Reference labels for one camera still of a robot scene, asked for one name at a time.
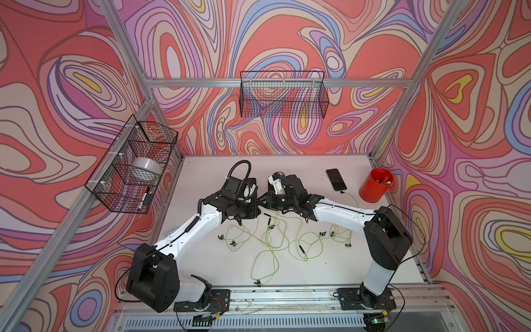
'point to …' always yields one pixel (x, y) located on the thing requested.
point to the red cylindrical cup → (375, 186)
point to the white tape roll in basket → (147, 164)
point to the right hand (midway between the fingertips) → (258, 207)
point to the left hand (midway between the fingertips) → (263, 212)
